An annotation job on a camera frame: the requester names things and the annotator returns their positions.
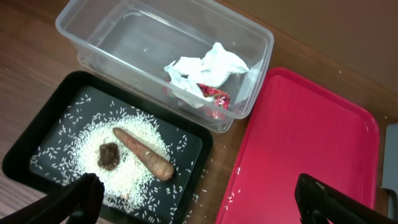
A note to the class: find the pile of white rice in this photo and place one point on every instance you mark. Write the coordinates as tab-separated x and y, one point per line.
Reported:
130	176

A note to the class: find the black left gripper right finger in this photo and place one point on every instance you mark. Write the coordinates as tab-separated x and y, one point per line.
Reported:
318	203

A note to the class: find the white tissue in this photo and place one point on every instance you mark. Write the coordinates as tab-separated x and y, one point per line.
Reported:
211	70

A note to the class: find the red plastic tray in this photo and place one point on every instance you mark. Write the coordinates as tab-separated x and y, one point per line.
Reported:
298	127

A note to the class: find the grey dishwasher rack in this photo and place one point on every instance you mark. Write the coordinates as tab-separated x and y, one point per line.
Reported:
389	175

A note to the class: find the clear plastic waste bin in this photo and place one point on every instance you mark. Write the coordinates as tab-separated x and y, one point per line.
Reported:
131	43

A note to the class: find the red snack wrapper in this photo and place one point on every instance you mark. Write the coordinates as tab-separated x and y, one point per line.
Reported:
219	97

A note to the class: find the brown food scrap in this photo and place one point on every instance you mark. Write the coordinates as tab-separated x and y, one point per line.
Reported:
109	156

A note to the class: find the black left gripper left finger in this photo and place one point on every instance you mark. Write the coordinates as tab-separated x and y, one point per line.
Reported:
78	202

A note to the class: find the black food waste tray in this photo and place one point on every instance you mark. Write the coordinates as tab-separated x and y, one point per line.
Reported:
41	157

